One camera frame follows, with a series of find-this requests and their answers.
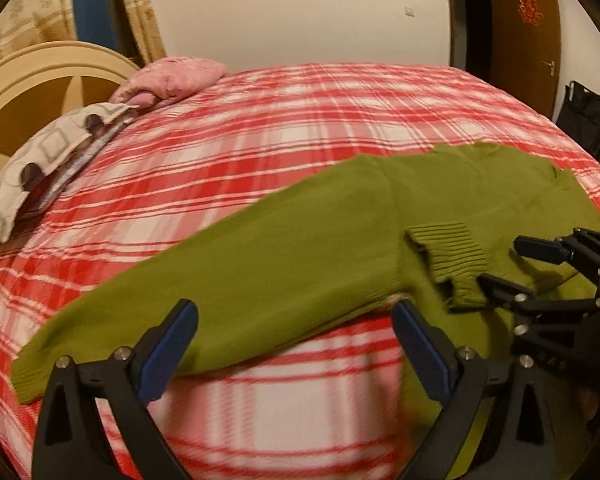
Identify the black bag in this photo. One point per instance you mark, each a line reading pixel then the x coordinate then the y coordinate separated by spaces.
pixel 585 115

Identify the red plaid bed sheet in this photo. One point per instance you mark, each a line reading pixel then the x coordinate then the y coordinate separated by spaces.
pixel 280 110

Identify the white patterned pillow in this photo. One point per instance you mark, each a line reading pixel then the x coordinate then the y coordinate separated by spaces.
pixel 50 150

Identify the pink pillow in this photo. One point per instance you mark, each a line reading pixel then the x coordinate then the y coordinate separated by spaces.
pixel 172 77

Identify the brown wooden door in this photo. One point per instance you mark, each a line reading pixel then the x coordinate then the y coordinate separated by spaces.
pixel 525 50

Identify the beige patterned curtain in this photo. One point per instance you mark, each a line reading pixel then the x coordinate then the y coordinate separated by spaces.
pixel 30 15
pixel 140 15

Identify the green knit sweater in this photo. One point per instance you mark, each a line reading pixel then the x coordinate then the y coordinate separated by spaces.
pixel 305 260

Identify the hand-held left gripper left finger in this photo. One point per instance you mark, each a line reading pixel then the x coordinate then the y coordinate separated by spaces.
pixel 169 355

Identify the cream wooden headboard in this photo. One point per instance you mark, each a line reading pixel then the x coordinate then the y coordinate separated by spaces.
pixel 25 80

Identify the red door decoration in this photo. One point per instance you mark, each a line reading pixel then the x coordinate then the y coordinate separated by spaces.
pixel 528 8

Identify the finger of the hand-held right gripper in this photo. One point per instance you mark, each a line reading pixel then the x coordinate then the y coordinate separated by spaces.
pixel 537 249
pixel 500 290

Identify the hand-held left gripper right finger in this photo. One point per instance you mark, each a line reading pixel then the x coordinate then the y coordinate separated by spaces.
pixel 425 355

